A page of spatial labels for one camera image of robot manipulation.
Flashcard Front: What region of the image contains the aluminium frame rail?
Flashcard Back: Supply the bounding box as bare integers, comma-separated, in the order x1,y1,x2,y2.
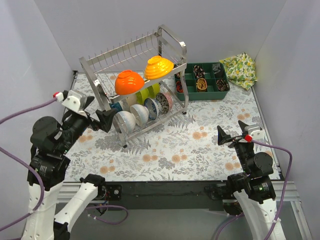
57,180,300,203

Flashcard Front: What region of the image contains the lime green bowl right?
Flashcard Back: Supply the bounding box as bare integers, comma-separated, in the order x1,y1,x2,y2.
147,83,160,99

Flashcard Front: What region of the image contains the steel two-tier dish rack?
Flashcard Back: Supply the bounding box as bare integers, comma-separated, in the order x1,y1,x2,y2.
79,24,189,148

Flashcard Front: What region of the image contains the dark floral rolled tie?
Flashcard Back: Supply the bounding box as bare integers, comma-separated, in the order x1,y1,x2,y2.
216,79,229,92

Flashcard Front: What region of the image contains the yellow ribbed bowl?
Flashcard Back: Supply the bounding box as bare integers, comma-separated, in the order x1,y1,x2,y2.
144,55,174,80

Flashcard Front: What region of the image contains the orange navy rolled tie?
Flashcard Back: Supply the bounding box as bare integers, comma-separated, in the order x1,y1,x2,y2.
175,80,184,93

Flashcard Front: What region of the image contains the lemon print cloth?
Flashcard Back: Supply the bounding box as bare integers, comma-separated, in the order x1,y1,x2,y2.
219,52,258,91

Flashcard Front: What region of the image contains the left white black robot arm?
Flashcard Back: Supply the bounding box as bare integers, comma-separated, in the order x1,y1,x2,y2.
21,96,117,240

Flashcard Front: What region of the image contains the pink black rolled tie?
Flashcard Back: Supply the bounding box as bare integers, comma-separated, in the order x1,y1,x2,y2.
193,65,205,79

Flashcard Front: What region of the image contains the blue floral white bowl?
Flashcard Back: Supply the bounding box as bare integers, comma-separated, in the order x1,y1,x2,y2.
144,97,160,121

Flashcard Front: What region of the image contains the yellow patterned rolled tie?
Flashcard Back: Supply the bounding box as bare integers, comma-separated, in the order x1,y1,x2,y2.
196,78,208,92

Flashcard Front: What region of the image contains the beige floral bowl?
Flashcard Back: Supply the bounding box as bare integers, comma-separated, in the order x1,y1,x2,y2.
121,94,137,112

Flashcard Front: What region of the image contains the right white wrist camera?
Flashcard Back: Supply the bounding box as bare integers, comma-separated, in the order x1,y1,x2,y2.
244,125,264,142

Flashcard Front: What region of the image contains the orange ribbed bowl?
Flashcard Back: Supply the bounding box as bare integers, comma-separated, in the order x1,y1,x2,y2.
114,69,145,95

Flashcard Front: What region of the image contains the green divided organizer tray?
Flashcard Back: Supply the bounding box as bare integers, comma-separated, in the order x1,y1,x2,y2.
184,62,230,101

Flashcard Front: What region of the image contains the red pattern bowl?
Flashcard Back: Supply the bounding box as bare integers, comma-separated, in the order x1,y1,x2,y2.
156,92,173,114

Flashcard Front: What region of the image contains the white ribbed bowl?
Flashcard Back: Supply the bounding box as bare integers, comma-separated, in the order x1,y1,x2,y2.
115,110,136,133
129,104,149,127

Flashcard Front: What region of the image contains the grey rolled tie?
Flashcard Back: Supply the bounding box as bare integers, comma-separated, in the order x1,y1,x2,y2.
212,62,224,78

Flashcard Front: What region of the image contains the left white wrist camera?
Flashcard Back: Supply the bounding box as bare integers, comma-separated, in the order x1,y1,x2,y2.
53,90,87,113

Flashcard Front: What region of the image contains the white ribbed bowl front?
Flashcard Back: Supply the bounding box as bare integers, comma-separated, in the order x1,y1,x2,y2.
115,110,136,133

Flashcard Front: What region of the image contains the lime green bowl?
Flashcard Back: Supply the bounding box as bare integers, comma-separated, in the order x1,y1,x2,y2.
135,88,150,105
147,83,160,99

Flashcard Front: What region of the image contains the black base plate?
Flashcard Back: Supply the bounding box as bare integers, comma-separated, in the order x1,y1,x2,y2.
106,180,236,211

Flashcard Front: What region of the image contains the teal blue bowl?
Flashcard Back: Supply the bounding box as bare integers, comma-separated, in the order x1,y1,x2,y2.
109,101,124,113

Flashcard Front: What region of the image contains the lime green bowl left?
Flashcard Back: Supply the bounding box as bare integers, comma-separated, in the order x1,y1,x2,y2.
135,88,150,105

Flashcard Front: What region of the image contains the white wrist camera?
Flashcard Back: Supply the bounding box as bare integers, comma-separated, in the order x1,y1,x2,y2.
244,125,264,142
53,90,87,113

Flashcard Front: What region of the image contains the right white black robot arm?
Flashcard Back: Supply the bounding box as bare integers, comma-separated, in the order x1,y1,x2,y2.
216,120,286,240

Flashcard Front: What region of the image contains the floral table mat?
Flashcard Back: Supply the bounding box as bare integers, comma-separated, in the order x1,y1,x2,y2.
51,72,282,182

